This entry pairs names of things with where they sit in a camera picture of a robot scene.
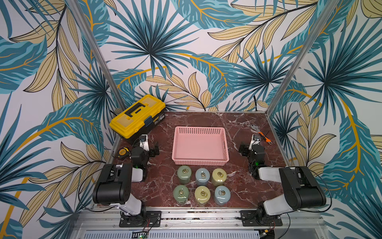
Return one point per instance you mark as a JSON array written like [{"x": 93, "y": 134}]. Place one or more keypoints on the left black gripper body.
[{"x": 150, "y": 153}]

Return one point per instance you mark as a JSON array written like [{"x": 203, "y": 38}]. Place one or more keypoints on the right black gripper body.
[{"x": 244, "y": 150}]

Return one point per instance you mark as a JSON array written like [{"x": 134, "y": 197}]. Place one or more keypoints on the yellow-green tea canister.
[
  {"x": 202, "y": 195},
  {"x": 219, "y": 176}
]

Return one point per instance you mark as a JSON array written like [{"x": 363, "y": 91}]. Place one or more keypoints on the green tea canister back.
[{"x": 184, "y": 174}]

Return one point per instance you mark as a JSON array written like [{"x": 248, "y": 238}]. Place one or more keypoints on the blue tea canister front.
[{"x": 222, "y": 195}]

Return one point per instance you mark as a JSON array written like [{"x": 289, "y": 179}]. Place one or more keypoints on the blue tea canister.
[
  {"x": 202, "y": 177},
  {"x": 222, "y": 195}
]

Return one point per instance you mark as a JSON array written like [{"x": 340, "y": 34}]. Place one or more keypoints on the pink perforated plastic basket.
[{"x": 202, "y": 146}]

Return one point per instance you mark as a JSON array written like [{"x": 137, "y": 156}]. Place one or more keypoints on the dark green tea canister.
[{"x": 181, "y": 194}]

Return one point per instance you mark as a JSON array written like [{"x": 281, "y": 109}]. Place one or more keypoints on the blue tea canister back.
[{"x": 202, "y": 177}]

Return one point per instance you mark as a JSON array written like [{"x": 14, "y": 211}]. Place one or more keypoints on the yellow-green tea canister front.
[{"x": 202, "y": 195}]

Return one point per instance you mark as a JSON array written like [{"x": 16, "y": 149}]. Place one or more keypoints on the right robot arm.
[{"x": 300, "y": 188}]

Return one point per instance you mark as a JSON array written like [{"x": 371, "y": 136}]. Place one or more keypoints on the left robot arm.
[{"x": 113, "y": 187}]

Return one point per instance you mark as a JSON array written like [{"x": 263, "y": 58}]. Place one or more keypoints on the yellow black tape measure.
[{"x": 123, "y": 153}]

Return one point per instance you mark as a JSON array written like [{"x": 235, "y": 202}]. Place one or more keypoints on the yellow black toolbox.
[{"x": 139, "y": 119}]

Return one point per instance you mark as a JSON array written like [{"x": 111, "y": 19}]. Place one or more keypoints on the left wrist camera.
[{"x": 144, "y": 139}]

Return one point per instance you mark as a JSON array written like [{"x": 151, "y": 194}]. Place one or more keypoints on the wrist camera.
[
  {"x": 144, "y": 139},
  {"x": 255, "y": 139}
]

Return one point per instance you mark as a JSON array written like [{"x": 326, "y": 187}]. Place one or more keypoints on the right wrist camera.
[{"x": 255, "y": 139}]

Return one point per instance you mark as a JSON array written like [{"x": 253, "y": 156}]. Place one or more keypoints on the orange handled adjustable wrench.
[{"x": 256, "y": 129}]

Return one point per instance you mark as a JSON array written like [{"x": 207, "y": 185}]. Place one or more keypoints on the aluminium front rail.
[{"x": 199, "y": 223}]

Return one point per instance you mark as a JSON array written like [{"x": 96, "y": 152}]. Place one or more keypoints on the left aluminium frame post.
[{"x": 89, "y": 36}]

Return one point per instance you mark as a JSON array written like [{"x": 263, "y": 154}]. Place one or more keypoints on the aluminium frame post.
[
  {"x": 311, "y": 38},
  {"x": 89, "y": 36}
]

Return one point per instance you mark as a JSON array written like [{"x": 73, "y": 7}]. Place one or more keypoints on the right aluminium frame post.
[{"x": 311, "y": 38}]

